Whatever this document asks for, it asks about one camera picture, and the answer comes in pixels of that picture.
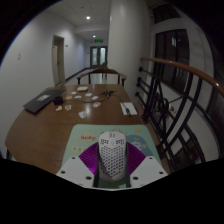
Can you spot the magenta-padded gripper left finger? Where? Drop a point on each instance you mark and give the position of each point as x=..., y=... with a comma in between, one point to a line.
x=75, y=170

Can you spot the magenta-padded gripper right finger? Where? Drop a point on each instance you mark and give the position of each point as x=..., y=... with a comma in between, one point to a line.
x=148, y=170

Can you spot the white perforated computer mouse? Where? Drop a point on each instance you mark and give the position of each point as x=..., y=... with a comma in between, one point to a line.
x=112, y=156

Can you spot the crumpled white wrapper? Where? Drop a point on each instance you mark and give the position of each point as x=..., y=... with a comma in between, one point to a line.
x=82, y=114

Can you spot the small beige packet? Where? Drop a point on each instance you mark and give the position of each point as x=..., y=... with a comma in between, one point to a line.
x=68, y=107

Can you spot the white notepad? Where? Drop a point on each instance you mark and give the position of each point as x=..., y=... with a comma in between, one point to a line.
x=129, y=109

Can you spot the black pen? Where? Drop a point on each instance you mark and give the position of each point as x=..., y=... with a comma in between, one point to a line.
x=126, y=108

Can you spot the small pink white packet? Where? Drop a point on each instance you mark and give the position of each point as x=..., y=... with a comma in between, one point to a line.
x=96, y=104

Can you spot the small black box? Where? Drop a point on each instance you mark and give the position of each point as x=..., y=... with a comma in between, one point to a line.
x=58, y=100

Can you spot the wood-topped black metal railing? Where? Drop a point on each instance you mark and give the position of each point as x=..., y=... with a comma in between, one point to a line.
x=166, y=100

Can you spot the dark closed laptop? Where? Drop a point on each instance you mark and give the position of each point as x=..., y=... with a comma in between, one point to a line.
x=43, y=100

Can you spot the small white box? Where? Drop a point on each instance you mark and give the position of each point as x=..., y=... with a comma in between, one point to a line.
x=82, y=88

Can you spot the wooden chair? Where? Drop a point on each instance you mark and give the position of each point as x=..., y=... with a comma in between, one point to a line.
x=101, y=74

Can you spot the white side door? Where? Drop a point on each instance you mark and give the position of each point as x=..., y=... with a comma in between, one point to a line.
x=57, y=60

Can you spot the dark framed window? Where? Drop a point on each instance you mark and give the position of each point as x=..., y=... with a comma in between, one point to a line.
x=171, y=56

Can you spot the glass double door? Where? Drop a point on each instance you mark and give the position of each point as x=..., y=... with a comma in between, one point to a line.
x=98, y=56

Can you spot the green exit sign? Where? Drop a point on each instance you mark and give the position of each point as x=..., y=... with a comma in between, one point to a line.
x=99, y=41

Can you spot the round ceiling light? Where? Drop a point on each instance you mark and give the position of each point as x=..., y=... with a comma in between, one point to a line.
x=94, y=36
x=88, y=17

